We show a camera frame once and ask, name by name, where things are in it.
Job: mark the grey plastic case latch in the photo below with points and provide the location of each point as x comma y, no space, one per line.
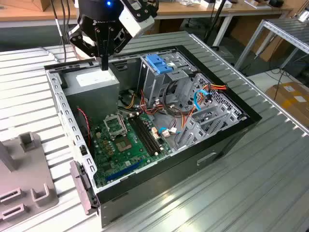
80,186

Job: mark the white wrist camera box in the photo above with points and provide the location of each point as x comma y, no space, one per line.
130,23

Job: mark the cardboard box with yellow labels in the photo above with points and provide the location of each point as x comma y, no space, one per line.
285,96

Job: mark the plain brown cardboard box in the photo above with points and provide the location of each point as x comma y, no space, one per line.
46,4

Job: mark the black RAM slot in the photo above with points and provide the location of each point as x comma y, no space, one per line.
140,135
147,135

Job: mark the wooden desk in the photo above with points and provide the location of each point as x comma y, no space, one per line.
188,10

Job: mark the blue expansion slot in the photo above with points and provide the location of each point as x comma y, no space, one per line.
123,171

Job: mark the large brown cardboard sheet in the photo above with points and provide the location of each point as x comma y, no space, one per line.
272,48

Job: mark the grey metal drive cage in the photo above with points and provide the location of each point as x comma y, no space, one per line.
154,87

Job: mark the grey power supply unit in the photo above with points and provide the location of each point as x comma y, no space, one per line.
91,96

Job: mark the black tripod stand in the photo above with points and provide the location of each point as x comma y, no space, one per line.
212,26

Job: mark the green motherboard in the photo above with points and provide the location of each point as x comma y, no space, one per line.
135,158

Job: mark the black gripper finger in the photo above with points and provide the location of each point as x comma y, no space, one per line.
80,41
122,39

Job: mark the grey metal disk bay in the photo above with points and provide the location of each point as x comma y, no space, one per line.
194,137

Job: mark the grey parts rack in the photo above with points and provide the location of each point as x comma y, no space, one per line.
24,169

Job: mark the blue plastic cage latch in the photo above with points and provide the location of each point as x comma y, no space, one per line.
157,64

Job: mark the black open PC case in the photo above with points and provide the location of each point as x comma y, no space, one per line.
169,174

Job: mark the aluminium slat table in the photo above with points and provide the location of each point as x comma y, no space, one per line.
289,31

